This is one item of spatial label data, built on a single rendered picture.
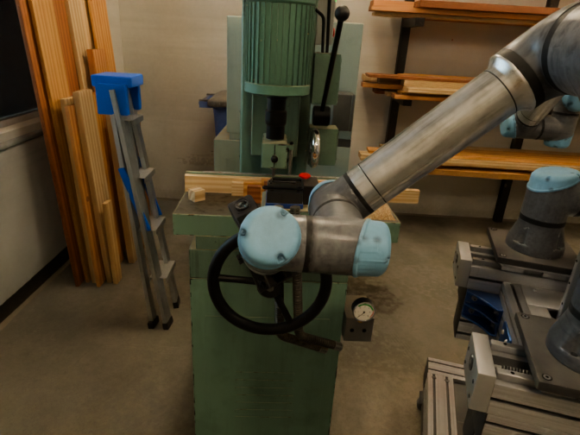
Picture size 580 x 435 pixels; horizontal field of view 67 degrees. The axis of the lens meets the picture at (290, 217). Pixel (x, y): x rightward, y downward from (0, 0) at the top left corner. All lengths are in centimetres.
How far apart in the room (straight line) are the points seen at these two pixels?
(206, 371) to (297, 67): 91
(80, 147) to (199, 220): 136
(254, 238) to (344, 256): 12
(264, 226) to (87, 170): 199
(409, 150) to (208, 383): 103
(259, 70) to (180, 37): 247
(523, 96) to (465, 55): 302
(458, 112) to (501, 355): 56
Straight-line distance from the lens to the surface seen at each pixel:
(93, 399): 199
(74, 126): 240
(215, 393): 148
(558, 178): 134
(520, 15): 331
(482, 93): 68
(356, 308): 123
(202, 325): 133
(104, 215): 250
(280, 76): 114
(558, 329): 98
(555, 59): 65
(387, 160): 66
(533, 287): 142
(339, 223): 56
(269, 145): 120
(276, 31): 114
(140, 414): 189
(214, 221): 116
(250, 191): 123
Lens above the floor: 134
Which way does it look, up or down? 22 degrees down
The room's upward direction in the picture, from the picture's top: 3 degrees clockwise
